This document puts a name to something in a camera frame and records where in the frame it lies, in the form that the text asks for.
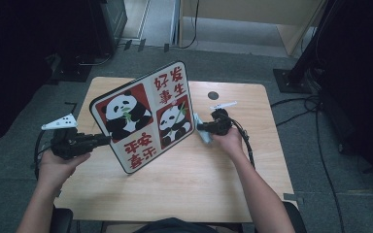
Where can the black chair armrest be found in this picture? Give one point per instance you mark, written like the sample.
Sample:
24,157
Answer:
61,221
299,220

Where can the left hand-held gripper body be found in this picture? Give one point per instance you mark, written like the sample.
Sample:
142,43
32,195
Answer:
68,144

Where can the black curtain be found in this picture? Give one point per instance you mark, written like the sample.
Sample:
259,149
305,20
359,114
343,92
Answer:
19,58
362,64

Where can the light blue wipe cloth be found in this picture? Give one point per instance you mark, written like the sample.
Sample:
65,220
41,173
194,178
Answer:
206,137

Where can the dark equipment cabinet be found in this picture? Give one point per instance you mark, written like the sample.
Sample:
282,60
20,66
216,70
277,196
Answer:
110,22

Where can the person's left hand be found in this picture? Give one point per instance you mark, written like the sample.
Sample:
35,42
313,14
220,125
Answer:
58,168

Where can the black stand pole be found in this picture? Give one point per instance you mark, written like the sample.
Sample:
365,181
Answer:
306,59

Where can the grey tape strip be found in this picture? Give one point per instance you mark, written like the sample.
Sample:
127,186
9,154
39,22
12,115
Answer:
166,47
293,196
142,45

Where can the panda picture board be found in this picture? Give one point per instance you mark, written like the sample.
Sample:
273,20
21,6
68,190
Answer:
165,84

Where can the person's right hand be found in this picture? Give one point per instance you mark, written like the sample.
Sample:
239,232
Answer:
228,144

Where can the light wooden cabinet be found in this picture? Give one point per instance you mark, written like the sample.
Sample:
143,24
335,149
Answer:
239,9

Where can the dark round table hole cap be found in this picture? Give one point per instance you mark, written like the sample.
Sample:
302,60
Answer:
213,95

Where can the person's dark clothing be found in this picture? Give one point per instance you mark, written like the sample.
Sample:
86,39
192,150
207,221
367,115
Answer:
175,226

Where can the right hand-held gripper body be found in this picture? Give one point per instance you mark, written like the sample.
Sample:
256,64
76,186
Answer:
220,124

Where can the black stand base plate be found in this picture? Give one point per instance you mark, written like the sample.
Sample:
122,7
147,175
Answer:
73,71
288,84

